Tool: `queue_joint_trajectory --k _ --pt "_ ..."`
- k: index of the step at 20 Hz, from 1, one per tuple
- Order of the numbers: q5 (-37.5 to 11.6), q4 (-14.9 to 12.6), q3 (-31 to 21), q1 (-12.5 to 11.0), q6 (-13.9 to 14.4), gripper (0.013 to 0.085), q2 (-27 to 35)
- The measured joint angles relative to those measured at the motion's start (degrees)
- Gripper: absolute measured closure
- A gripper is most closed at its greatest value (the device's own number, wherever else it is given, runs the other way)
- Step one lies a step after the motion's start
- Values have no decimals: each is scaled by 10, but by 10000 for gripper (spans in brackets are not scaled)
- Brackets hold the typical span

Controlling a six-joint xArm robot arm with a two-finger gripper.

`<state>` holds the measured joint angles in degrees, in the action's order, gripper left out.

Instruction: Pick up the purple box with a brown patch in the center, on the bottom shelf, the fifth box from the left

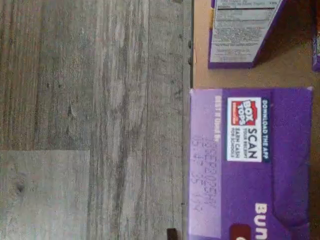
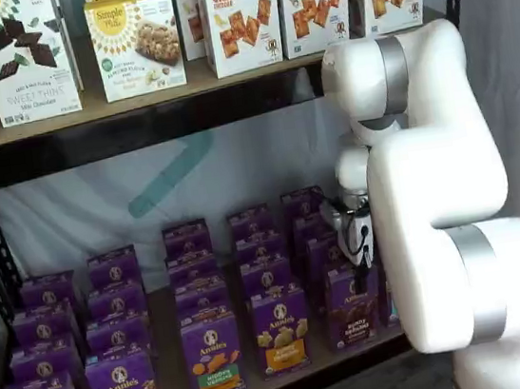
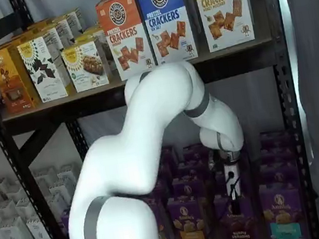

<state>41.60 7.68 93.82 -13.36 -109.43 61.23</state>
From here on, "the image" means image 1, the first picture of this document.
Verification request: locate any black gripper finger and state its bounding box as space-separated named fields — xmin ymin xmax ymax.
xmin=166 ymin=227 xmax=179 ymax=240

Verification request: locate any purple box brown patch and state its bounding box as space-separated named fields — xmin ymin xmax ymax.
xmin=187 ymin=86 xmax=314 ymax=240

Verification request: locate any tan wooden shelf board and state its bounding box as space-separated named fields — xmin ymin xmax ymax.
xmin=192 ymin=0 xmax=320 ymax=90

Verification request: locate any purple box yellow orange patch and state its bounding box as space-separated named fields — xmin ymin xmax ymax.
xmin=207 ymin=0 xmax=288 ymax=70

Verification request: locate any purple Annie's box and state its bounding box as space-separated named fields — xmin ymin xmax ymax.
xmin=311 ymin=32 xmax=320 ymax=73

